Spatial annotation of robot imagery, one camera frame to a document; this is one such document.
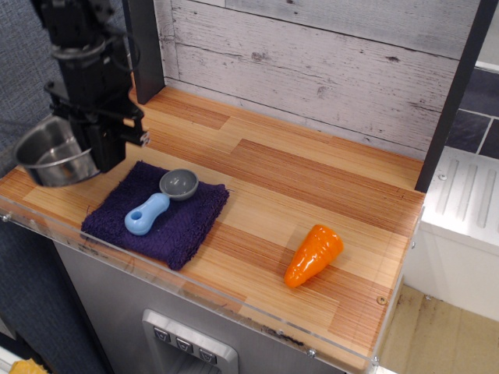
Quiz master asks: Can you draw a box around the right dark grey post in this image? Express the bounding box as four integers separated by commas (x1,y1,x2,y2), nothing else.
415,0,498,193

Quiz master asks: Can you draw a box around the purple towel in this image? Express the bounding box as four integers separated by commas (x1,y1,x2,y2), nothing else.
81,161,229,270

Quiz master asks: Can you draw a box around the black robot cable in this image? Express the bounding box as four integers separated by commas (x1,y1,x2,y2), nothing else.
104,33,142,77

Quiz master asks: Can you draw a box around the clear acrylic front guard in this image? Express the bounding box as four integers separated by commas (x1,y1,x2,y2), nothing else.
1,198,380,373

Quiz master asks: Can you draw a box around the yellow object at corner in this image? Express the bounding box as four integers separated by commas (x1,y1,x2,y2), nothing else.
9,359,48,374

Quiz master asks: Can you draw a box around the silver dispenser button panel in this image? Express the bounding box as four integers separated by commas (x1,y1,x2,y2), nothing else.
142,309,239,373

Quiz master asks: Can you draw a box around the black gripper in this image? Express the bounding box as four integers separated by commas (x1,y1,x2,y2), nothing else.
44,46,149,173

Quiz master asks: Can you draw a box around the white ridged appliance top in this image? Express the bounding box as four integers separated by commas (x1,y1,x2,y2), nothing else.
422,146,498,245

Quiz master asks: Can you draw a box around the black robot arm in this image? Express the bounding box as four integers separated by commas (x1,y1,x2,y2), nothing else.
32,1,148,172

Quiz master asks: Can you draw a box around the blue grey toy scoop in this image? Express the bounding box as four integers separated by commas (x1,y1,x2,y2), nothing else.
124,169,200,236

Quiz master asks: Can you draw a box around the metal pot with wire handle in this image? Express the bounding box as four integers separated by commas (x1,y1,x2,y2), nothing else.
13,115,100,187

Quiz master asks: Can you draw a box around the orange plastic carrot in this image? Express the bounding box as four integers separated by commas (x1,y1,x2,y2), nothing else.
284,224,344,288

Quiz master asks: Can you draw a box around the dark grey post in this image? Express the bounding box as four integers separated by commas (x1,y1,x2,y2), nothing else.
122,0,165,104
415,0,498,193

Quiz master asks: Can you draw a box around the left dark grey post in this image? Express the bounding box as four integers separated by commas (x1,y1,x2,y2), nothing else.
122,0,165,104

